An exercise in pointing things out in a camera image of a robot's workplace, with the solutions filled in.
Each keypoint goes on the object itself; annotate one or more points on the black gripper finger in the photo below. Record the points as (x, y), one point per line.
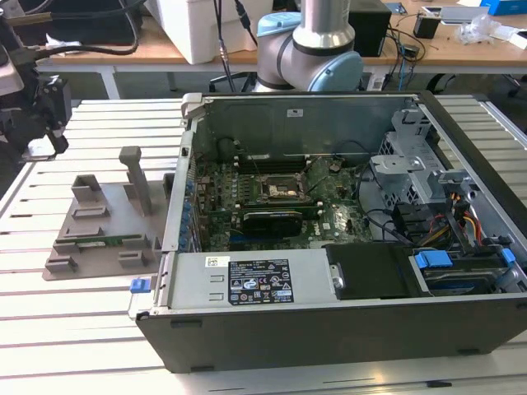
(59, 143)

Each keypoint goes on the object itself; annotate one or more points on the silver square CPU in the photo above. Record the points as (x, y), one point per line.
(39, 149)

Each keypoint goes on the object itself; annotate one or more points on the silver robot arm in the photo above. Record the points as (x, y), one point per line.
(321, 45)

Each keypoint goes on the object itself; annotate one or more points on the black CPU socket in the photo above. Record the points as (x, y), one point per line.
(284, 190)

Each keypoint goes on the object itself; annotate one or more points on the crumpled white paper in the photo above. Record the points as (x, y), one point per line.
(57, 40)

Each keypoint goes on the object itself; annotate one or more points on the black computer tower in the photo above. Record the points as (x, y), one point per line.
(82, 24)

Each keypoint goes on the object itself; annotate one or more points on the wooden desk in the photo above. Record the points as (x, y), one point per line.
(144, 55)

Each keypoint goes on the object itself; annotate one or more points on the green RAM stick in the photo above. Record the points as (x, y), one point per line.
(123, 238)

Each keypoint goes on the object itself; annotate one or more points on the grey parts rack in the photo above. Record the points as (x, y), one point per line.
(99, 263)

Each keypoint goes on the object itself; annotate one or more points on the blue slot retainer clip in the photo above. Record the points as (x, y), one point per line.
(187, 216)
(189, 202)
(184, 243)
(185, 229)
(191, 187)

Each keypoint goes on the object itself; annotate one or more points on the blue case latch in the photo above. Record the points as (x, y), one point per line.
(139, 286)

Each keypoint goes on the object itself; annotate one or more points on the white plastic box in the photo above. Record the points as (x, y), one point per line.
(206, 37)

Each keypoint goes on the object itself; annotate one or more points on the grey labelled power supply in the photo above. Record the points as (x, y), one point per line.
(193, 284)

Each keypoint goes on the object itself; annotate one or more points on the black RAM slot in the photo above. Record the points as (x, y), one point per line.
(280, 201)
(312, 212)
(280, 205)
(280, 208)
(271, 162)

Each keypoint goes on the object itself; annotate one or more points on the black graphics card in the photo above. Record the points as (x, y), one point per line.
(271, 224)

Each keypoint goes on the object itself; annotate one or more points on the round coin battery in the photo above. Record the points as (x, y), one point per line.
(334, 166)

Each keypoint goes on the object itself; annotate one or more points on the green motherboard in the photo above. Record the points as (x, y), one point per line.
(341, 205)

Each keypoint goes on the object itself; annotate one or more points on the black open PC case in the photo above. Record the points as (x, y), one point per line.
(288, 341)

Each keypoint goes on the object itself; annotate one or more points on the black cube box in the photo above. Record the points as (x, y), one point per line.
(372, 37)

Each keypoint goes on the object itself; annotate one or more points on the black plastic shroud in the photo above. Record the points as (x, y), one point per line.
(370, 267)

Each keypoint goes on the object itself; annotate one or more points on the grey metal drive cage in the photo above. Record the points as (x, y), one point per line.
(397, 162)

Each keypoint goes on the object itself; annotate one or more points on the small blue card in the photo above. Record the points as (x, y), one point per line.
(396, 7)

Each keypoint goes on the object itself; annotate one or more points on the small black device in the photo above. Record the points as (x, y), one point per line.
(411, 50)

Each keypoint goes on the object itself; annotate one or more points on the hard disk in blue carrier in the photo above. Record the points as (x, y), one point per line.
(432, 260)

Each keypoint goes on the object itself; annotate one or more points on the white flat device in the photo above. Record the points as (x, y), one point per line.
(465, 14)

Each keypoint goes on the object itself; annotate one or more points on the crumpled clear plastic bag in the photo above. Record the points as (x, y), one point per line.
(477, 29)

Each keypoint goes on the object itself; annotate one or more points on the small black table clip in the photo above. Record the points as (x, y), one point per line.
(438, 384)

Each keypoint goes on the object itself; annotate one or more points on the blue plastic tab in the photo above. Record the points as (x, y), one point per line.
(508, 255)

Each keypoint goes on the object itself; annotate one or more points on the blue cardboard box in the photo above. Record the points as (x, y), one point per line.
(506, 7)

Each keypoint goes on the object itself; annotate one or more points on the small white box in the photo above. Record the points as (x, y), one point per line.
(514, 39)

